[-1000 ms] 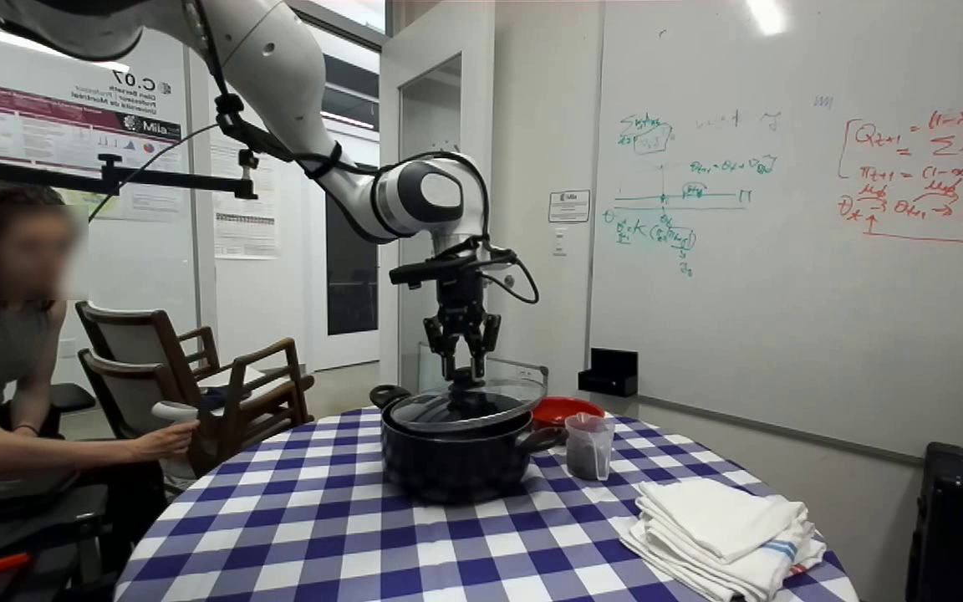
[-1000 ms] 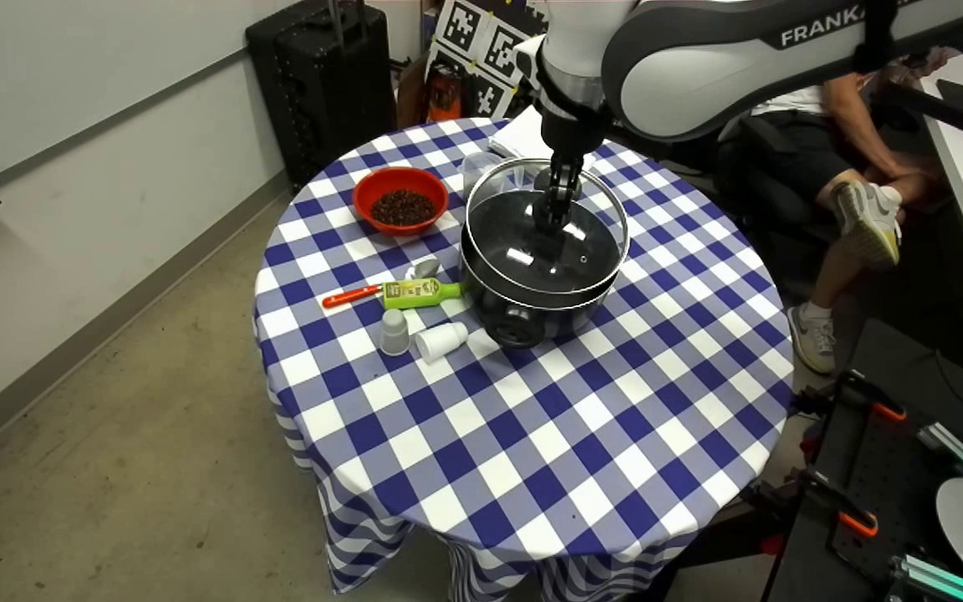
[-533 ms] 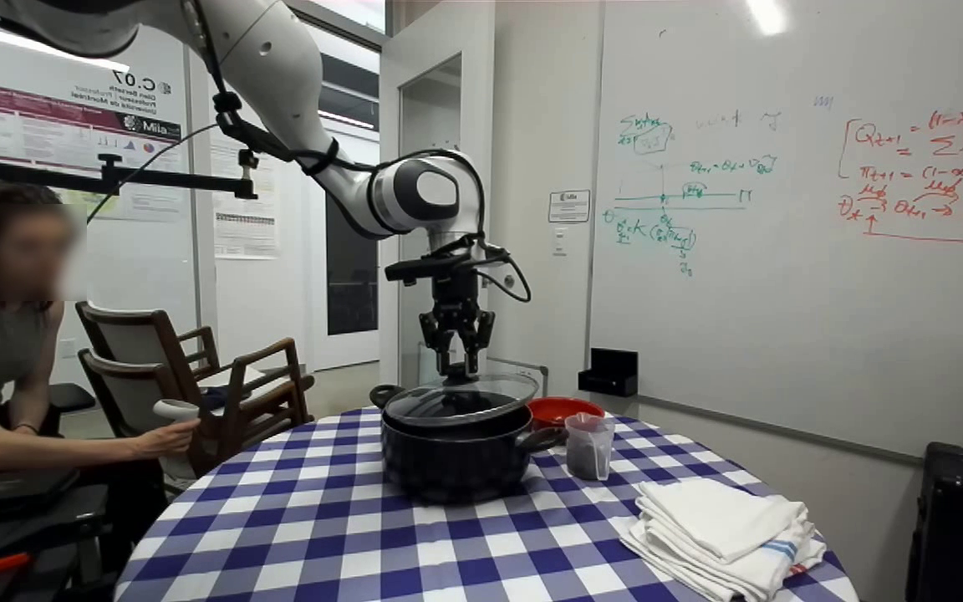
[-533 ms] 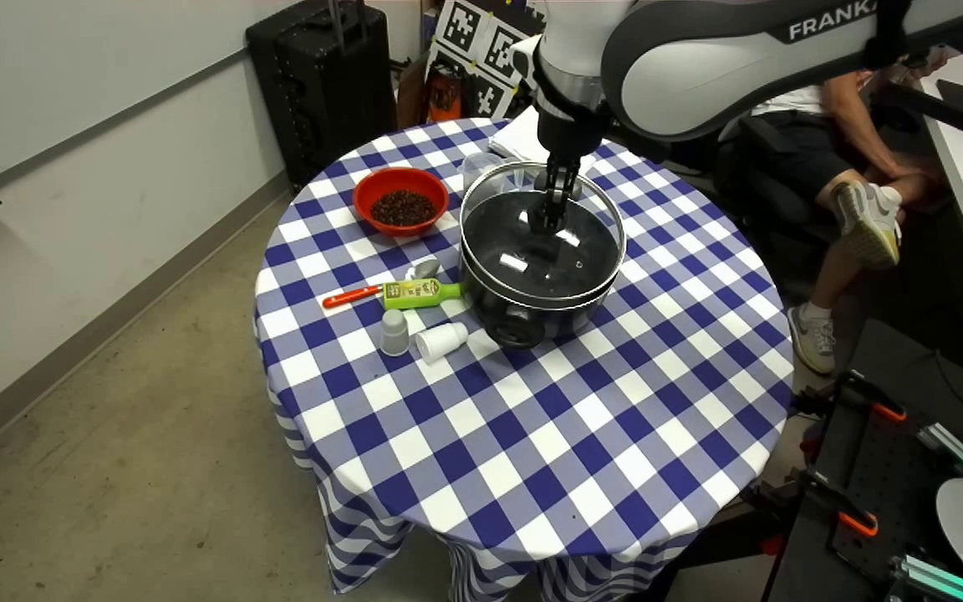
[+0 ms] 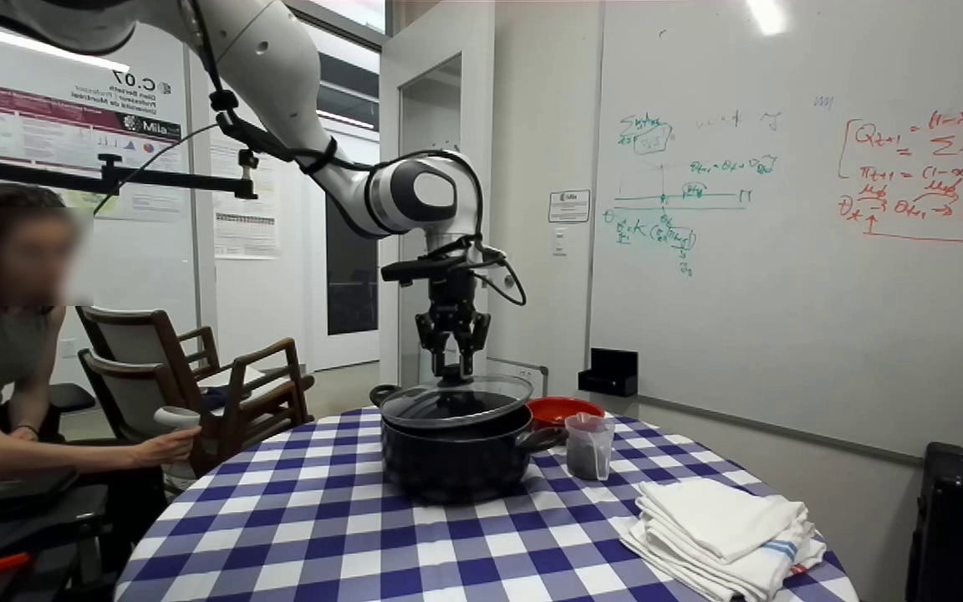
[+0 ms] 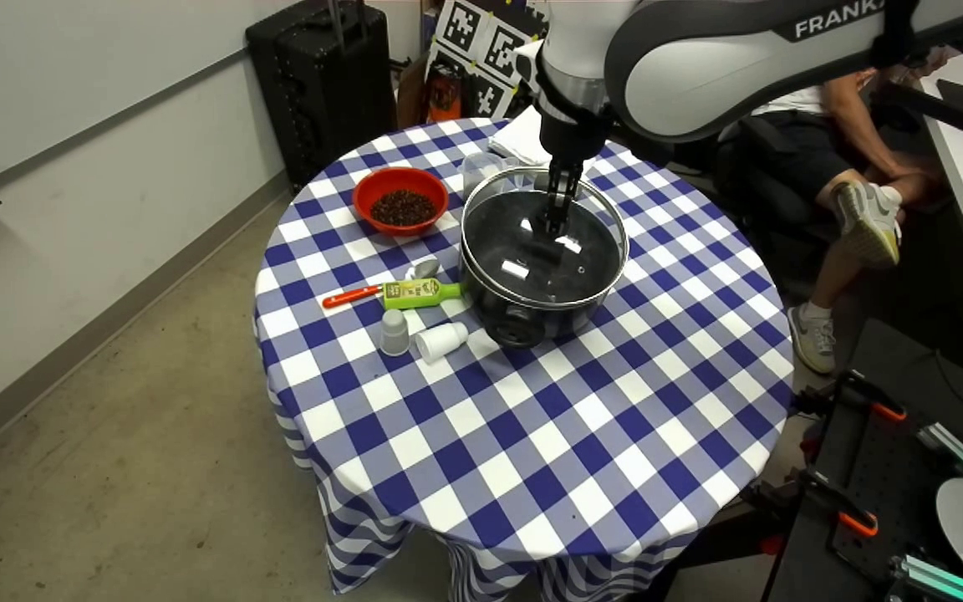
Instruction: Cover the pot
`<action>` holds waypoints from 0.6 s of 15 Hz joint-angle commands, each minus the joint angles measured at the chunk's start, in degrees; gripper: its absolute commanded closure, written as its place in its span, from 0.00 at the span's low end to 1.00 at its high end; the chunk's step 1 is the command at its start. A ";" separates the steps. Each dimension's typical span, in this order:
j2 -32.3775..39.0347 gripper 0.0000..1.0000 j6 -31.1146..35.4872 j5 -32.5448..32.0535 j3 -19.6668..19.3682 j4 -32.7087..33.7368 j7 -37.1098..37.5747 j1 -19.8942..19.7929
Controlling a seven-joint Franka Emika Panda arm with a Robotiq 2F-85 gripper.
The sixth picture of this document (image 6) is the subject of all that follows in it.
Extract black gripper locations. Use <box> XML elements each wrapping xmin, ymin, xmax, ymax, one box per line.
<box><xmin>531</xmin><ymin>99</ymin><xmax>611</xmax><ymax>239</ymax></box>

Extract glass pot lid black knob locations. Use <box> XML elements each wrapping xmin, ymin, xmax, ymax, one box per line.
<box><xmin>459</xmin><ymin>164</ymin><xmax>631</xmax><ymax>314</ymax></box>

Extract black cooking pot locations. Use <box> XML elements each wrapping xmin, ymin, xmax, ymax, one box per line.
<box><xmin>459</xmin><ymin>164</ymin><xmax>631</xmax><ymax>354</ymax></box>

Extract folded white towels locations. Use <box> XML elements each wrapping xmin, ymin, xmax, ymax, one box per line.
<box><xmin>487</xmin><ymin>105</ymin><xmax>560</xmax><ymax>176</ymax></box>

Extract clear plastic cup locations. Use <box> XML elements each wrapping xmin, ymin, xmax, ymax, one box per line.
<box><xmin>459</xmin><ymin>149</ymin><xmax>520</xmax><ymax>207</ymax></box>

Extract small orange device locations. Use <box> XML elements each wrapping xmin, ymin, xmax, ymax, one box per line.
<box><xmin>423</xmin><ymin>72</ymin><xmax>469</xmax><ymax>128</ymax></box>

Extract black white tag board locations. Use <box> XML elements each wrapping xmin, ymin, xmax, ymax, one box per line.
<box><xmin>425</xmin><ymin>0</ymin><xmax>553</xmax><ymax>123</ymax></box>

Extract small white bottle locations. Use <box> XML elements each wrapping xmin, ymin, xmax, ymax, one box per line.
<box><xmin>410</xmin><ymin>320</ymin><xmax>474</xmax><ymax>370</ymax></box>

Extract red bowl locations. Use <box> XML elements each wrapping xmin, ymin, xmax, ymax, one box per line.
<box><xmin>347</xmin><ymin>164</ymin><xmax>454</xmax><ymax>246</ymax></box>

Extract white salt shaker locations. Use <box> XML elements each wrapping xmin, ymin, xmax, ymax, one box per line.
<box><xmin>376</xmin><ymin>308</ymin><xmax>416</xmax><ymax>363</ymax></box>

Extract blue white checked tablecloth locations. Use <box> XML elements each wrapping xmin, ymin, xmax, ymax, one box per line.
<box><xmin>252</xmin><ymin>115</ymin><xmax>798</xmax><ymax>602</ymax></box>

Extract large black case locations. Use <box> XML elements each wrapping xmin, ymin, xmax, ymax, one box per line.
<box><xmin>245</xmin><ymin>0</ymin><xmax>399</xmax><ymax>191</ymax></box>

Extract black robot stand platform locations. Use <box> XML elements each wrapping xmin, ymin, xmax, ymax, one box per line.
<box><xmin>761</xmin><ymin>314</ymin><xmax>963</xmax><ymax>602</ymax></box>

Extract green handled kitchen tool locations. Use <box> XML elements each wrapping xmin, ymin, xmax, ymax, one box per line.
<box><xmin>377</xmin><ymin>279</ymin><xmax>469</xmax><ymax>319</ymax></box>

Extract red handled knife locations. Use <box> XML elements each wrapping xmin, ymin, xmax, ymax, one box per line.
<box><xmin>319</xmin><ymin>257</ymin><xmax>442</xmax><ymax>314</ymax></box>

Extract orange handled clamp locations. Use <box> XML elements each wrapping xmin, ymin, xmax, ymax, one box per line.
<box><xmin>831</xmin><ymin>370</ymin><xmax>914</xmax><ymax>431</ymax></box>
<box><xmin>802</xmin><ymin>470</ymin><xmax>887</xmax><ymax>547</ymax></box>

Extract teal handled clamp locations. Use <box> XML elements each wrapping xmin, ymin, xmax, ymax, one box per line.
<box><xmin>914</xmin><ymin>420</ymin><xmax>963</xmax><ymax>487</ymax></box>
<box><xmin>889</xmin><ymin>552</ymin><xmax>963</xmax><ymax>602</ymax></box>

